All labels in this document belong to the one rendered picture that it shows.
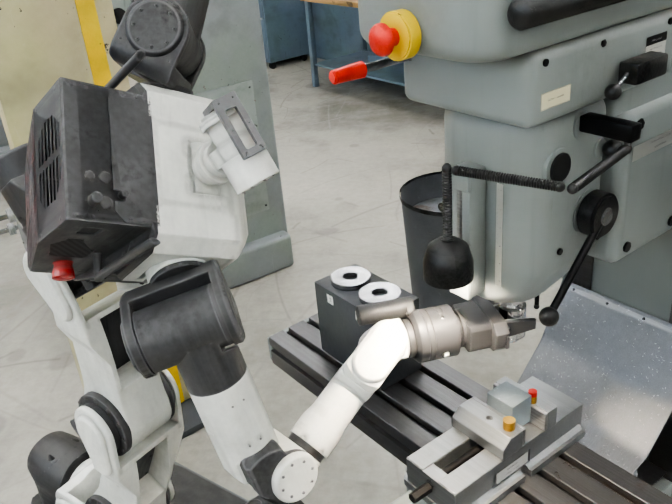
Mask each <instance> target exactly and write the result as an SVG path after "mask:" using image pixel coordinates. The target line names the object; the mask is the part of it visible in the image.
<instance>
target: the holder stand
mask: <svg viewBox="0 0 672 504"><path fill-rule="evenodd" d="M315 292H316V301H317V310H318V319H319V328H320V336H321V345H322V349H323V350H324V351H325V352H327V353H328V354H330V355H331V356H333V357H334V358H335V359H337V360H338V361H340V362H341V363H343V364H344V363H345V362H346V360H347V359H348V358H349V357H350V356H351V354H352V353H353V352H354V350H355V349H356V348H357V346H358V342H359V339H360V337H361V336H362V335H363V334H364V333H365V332H366V331H367V330H369V329H370V328H371V327H372V326H374V325H375V324H376V323H374V324H369V325H363V326H359V324H358V322H357V317H356V306H359V305H364V304H370V303H375V302H380V301H386V300H391V299H396V298H402V297H407V296H411V297H412V299H413V302H414V306H415V310H418V309H419V298H418V297H417V296H415V295H413V294H411V293H409V292H407V291H406V290H404V289H402V288H400V287H398V286H397V285H395V284H392V283H390V282H389V281H387V280H385V279H383V278H381V277H379V276H377V275H375V274H373V273H372V272H370V271H368V270H367V269H365V268H362V267H360V266H358V265H357V264H353V265H351V266H348V267H343V268H340V269H338V270H336V271H334V272H333V273H332V274H331V275H328V276H326V277H324V278H322V279H319V280H317V281H315ZM421 367H422V364H421V363H419V362H417V361H416V360H414V359H413V358H407V359H404V360H401V361H398V362H397V364H396V365H395V366H394V368H393V369H392V371H391V372H390V373H389V375H388V376H387V377H386V379H385V380H384V382H383V383H382V384H381V386H380V387H379V388H378V389H380V390H381V391H383V390H385V389H386V388H388V387H390V386H392V385H393V384H395V383H397V382H398V381H400V380H402V379H404V378H405V377H407V376H409V375H411V374H412V373H414V372H416V371H417V370H419V369H421Z"/></svg>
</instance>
